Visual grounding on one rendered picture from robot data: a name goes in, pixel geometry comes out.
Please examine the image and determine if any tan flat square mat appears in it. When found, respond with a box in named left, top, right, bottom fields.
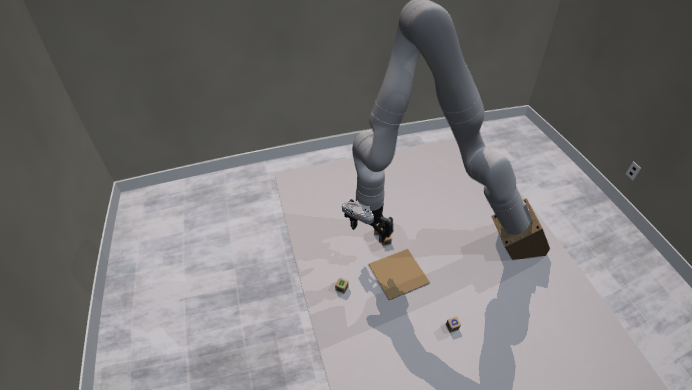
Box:
left=368, top=249, right=430, bottom=300

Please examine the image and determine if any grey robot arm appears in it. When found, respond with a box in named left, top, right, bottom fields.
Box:
left=342, top=0, right=533, bottom=235

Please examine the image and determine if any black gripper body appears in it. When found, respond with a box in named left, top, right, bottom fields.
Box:
left=371, top=205, right=383, bottom=224

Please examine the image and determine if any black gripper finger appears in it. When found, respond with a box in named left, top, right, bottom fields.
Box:
left=344, top=199, right=358, bottom=230
left=371, top=217, right=393, bottom=243

